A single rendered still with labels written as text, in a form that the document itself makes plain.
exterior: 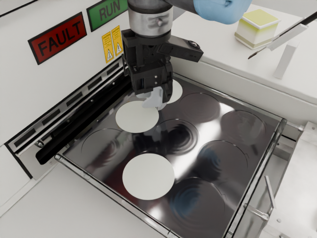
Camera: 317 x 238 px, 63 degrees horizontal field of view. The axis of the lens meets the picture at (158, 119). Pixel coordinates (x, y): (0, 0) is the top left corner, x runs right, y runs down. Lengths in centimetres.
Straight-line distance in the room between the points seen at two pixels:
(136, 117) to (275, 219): 35
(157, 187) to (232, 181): 14
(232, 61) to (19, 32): 46
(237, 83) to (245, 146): 17
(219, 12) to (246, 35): 39
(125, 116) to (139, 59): 17
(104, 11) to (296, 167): 51
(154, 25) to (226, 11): 14
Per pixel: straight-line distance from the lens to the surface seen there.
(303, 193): 59
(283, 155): 68
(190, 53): 53
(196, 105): 64
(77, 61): 56
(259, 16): 74
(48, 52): 50
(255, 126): 63
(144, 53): 49
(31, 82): 51
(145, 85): 50
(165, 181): 51
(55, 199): 62
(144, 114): 61
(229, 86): 70
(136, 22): 45
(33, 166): 59
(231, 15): 35
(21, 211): 64
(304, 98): 66
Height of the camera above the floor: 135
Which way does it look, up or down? 49 degrees down
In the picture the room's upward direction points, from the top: straight up
